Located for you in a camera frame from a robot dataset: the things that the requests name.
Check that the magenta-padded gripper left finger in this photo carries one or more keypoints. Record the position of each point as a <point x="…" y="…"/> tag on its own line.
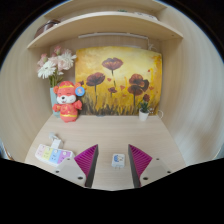
<point x="71" y="171"/>

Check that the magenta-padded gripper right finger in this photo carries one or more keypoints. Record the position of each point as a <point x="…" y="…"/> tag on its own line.
<point x="151" y="170"/>

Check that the white charger block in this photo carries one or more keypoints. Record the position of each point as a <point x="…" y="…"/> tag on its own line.
<point x="118" y="160"/>

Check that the pastel multicolour power strip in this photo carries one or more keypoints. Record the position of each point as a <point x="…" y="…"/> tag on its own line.
<point x="53" y="155"/>

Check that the small potted green plant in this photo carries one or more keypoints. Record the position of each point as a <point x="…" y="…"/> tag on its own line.
<point x="143" y="115"/>

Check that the red plush toy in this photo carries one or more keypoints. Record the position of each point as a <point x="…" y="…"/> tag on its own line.
<point x="68" y="106"/>

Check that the light blue vase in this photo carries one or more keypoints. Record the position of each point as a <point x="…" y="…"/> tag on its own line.
<point x="53" y="103"/>

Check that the pink and white flower bouquet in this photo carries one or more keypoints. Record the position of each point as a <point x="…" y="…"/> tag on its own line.
<point x="55" y="65"/>

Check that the yellow poppy flower painting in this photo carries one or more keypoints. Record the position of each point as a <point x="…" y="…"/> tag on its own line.
<point x="133" y="63"/>

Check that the white light bar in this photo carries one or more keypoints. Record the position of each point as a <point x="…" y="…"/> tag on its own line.
<point x="113" y="35"/>

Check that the wooden shelf unit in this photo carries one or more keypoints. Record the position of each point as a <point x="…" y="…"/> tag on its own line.
<point x="106" y="25"/>

